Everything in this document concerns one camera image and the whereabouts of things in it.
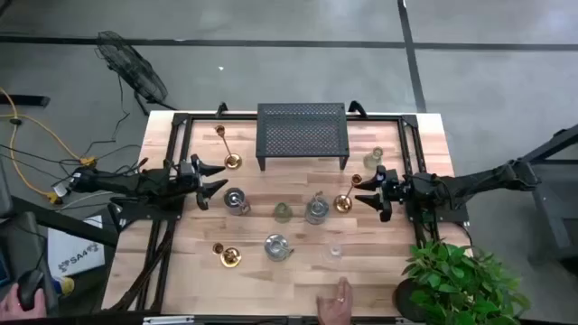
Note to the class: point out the black plant pot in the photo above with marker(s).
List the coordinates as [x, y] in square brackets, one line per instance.
[404, 300]

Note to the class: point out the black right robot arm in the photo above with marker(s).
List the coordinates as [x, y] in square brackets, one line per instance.
[474, 180]

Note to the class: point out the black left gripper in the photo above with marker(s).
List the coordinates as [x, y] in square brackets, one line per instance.
[189, 178]

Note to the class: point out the short gold candlestick holder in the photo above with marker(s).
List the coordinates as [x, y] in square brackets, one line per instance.
[230, 257]

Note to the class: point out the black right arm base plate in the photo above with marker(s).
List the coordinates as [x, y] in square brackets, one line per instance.
[451, 216]

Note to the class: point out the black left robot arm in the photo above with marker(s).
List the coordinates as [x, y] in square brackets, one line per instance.
[135, 182]

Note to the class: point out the black clamp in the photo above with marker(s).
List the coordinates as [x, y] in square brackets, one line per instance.
[221, 109]
[357, 107]

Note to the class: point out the clear ribbed glass candle holder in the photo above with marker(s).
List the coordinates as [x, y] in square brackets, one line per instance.
[333, 253]

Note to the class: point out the yellow round small object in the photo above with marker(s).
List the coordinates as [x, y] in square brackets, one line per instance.
[67, 285]

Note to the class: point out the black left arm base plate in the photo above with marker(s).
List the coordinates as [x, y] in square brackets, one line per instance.
[135, 211]

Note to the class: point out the black slanted beam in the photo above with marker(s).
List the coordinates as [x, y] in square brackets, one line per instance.
[68, 223]

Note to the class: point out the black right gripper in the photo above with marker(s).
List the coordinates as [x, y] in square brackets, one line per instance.
[393, 187]

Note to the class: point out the dark grey desk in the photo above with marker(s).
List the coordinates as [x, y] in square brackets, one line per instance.
[22, 244]

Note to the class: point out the white power adapter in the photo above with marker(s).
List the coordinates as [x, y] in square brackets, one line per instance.
[61, 189]

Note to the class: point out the black perforated metal shelf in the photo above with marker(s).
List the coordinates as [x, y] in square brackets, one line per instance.
[302, 131]

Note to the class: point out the white printed cardboard box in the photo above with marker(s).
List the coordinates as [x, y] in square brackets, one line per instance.
[74, 253]

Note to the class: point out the black metal stand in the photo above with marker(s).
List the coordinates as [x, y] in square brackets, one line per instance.
[548, 216]

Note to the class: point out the person's hand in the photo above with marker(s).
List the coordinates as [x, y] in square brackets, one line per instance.
[9, 307]
[336, 304]

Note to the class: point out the black computer mouse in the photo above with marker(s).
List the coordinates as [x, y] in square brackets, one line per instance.
[28, 289]

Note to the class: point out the black aluminium table frame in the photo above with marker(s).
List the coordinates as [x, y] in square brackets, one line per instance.
[226, 117]

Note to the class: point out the short black flat bar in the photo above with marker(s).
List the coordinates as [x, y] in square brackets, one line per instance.
[22, 100]

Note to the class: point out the green leafy plant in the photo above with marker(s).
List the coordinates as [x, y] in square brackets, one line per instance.
[456, 284]

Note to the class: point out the tall gold candlestick holder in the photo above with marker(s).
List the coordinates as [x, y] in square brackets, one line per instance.
[233, 161]
[343, 204]

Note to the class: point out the green ribbed glass candle holder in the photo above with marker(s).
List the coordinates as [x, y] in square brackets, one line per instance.
[373, 160]
[282, 213]

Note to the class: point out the silver glass candle holder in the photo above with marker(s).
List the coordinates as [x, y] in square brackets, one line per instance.
[235, 201]

